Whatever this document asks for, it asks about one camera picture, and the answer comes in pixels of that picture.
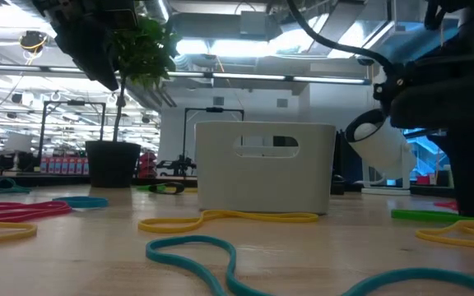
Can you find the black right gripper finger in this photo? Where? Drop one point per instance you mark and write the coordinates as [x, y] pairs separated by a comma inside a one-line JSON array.
[[465, 189]]

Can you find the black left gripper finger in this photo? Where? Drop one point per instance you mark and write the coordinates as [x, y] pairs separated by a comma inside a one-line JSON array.
[[86, 61], [103, 53]]

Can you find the red rubber band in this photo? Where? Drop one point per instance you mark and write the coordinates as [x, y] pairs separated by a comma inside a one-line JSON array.
[[447, 204]]

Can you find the green rubber band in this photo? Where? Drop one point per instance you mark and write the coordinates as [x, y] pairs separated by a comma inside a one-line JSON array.
[[426, 215], [144, 188]]

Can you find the yellow rubber band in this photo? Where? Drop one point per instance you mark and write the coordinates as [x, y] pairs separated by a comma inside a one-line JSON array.
[[33, 231], [420, 235], [303, 217]]

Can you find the blue rubber band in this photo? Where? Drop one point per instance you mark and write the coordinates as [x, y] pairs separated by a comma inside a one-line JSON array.
[[80, 202]]

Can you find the teal rubber band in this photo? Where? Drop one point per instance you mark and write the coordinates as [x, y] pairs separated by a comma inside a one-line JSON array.
[[187, 239], [23, 190]]

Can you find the pink-red rubber band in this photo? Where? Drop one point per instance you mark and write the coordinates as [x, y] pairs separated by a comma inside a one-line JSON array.
[[56, 209]]

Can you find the black rubber band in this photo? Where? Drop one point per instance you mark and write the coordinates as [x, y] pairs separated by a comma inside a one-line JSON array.
[[181, 188]]

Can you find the black background robot arm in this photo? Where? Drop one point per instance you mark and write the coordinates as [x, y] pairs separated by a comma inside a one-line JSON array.
[[179, 166]]

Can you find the black cup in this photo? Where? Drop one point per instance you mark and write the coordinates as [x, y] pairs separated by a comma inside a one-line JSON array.
[[442, 178]]

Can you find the small red box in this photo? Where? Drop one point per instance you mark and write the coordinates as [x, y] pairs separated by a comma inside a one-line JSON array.
[[423, 180]]

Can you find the green leafy plant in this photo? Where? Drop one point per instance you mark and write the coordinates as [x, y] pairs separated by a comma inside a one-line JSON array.
[[150, 53]]

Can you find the black ceiling dome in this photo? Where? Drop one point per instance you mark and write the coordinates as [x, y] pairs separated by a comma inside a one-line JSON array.
[[33, 41]]

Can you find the row of pink boxes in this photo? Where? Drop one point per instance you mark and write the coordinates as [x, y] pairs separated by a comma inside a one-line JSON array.
[[64, 165]]

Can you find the black plant pot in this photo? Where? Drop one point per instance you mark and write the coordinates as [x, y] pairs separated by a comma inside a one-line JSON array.
[[113, 164]]

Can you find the red stacked crates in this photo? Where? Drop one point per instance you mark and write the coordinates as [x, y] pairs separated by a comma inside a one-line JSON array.
[[148, 168]]

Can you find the small black rounded object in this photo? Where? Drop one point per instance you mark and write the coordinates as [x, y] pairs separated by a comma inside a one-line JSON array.
[[337, 187]]

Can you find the long ceiling light bar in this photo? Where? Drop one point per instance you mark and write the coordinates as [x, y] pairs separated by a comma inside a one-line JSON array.
[[245, 76]]

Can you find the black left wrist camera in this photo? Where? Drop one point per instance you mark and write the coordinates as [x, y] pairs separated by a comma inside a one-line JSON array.
[[124, 16]]

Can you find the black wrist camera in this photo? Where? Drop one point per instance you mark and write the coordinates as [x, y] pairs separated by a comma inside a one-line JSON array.
[[124, 16], [391, 88]]

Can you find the black metal stand frame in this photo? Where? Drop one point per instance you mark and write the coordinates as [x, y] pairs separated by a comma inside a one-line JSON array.
[[76, 103], [214, 109]]

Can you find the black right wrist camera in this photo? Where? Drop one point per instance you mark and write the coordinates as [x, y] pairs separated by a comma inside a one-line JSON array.
[[391, 88]]

